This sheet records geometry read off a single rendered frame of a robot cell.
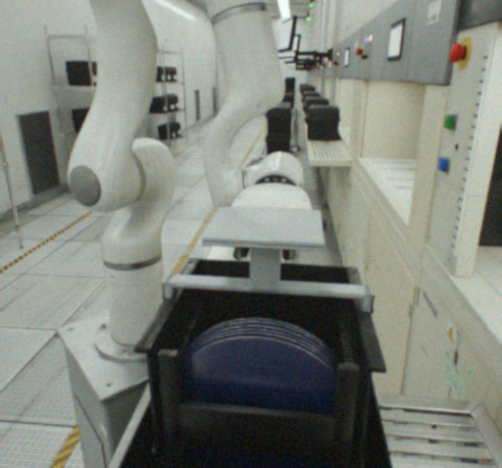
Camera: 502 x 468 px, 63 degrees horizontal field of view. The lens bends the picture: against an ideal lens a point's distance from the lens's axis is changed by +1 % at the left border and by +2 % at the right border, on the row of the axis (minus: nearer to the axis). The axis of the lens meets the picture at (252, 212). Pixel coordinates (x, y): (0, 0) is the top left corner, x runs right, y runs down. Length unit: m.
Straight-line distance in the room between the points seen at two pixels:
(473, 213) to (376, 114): 1.53
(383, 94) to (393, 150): 0.32
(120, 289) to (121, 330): 0.09
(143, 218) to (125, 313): 0.20
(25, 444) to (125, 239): 1.26
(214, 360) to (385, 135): 2.16
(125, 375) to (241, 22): 0.66
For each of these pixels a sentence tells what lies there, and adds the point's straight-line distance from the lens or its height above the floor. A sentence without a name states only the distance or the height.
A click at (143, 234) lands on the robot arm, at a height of 1.01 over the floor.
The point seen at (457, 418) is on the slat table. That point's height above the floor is 0.76.
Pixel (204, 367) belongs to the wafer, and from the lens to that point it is 0.45.
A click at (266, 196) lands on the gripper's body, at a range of 0.53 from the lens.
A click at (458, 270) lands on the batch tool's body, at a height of 0.89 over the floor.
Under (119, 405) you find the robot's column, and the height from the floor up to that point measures 0.72.
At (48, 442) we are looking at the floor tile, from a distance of 1.93.
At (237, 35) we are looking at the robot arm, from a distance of 0.64.
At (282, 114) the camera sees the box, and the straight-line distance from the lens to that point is 4.46.
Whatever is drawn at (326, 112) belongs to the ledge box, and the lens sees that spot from 3.38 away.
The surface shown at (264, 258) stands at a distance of 0.44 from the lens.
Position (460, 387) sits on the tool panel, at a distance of 1.04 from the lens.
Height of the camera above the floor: 1.31
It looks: 19 degrees down
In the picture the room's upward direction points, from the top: straight up
